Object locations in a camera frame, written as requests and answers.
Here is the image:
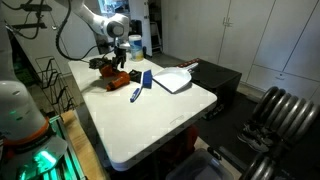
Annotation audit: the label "grey plate dumbbell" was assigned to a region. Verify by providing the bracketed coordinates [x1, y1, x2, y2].
[239, 85, 320, 180]

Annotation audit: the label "blue hand brush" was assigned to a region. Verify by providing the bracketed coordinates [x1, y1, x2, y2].
[129, 69, 153, 104]

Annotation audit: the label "wooden plank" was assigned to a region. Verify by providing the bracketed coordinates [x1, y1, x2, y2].
[61, 109, 108, 180]

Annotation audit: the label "white dustpan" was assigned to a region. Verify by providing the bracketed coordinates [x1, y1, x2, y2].
[151, 63, 200, 95]

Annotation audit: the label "black robot cable hose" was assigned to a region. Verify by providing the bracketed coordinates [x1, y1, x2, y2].
[54, 0, 114, 63]

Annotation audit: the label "red object under table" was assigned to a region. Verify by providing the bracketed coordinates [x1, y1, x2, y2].
[159, 124, 200, 165]

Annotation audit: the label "translucent plastic bin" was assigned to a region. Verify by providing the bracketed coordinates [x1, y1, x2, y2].
[165, 148, 235, 180]

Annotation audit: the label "white cabinet doors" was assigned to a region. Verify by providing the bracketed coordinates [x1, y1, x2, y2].
[161, 0, 320, 101]

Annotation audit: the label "black storage box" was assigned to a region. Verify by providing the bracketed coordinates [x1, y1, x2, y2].
[186, 59, 243, 120]

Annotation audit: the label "white wipes canister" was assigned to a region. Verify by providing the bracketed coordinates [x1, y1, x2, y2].
[128, 34, 145, 62]

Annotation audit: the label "black wire rack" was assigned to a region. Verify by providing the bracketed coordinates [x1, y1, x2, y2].
[34, 55, 76, 116]

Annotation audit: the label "black floor mat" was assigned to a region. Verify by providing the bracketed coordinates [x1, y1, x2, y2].
[194, 91, 278, 174]

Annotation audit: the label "grey sneaker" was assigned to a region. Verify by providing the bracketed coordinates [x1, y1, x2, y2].
[242, 123, 275, 148]
[236, 132, 270, 154]

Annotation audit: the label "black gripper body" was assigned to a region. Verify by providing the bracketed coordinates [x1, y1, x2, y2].
[113, 41, 132, 64]

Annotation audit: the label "orange cordless drill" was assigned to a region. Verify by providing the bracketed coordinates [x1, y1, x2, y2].
[99, 63, 132, 92]

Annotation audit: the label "green lit robot base platform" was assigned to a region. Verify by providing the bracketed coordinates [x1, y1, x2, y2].
[16, 114, 86, 180]

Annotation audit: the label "red and black strip tool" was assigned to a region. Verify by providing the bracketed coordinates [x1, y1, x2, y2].
[176, 58, 201, 69]

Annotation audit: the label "black camera mount bars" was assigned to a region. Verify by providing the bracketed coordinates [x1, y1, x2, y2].
[2, 2, 53, 31]

